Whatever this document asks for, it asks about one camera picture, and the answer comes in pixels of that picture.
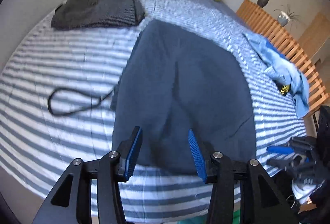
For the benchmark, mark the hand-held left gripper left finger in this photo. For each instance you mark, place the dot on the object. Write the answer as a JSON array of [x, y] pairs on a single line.
[[132, 157]]

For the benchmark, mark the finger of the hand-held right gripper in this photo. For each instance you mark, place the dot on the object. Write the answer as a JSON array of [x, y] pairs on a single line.
[[282, 163], [279, 150]]

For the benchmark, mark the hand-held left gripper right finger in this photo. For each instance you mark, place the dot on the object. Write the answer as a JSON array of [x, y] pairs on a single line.
[[197, 159]]

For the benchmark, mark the person's right hand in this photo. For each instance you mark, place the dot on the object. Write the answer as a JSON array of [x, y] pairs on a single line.
[[306, 189]]

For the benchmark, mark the black yellow striped garment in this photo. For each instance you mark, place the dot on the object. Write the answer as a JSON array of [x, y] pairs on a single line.
[[285, 89]]

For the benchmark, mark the teal cloth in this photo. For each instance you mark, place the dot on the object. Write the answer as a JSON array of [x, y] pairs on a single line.
[[196, 221]]

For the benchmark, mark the light blue denim jeans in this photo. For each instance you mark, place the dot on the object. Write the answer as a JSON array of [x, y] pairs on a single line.
[[281, 66]]

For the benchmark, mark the royal blue garment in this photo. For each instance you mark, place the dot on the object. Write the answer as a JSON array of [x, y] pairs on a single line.
[[272, 48]]

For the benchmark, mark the wooden door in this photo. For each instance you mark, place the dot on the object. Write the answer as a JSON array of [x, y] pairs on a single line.
[[317, 38]]

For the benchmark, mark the blue striped quilt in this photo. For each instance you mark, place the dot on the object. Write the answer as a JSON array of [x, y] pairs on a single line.
[[64, 59]]

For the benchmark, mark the potted plant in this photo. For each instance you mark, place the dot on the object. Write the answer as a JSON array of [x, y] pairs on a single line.
[[283, 19]]

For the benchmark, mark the dark vase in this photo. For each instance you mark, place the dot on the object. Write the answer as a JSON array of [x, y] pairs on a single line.
[[263, 1]]

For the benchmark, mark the dark grey folded pants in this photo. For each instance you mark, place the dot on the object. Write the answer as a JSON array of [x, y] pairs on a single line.
[[98, 10]]

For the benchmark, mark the wooden slatted bed rail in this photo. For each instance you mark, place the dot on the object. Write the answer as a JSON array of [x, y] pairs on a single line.
[[257, 17]]

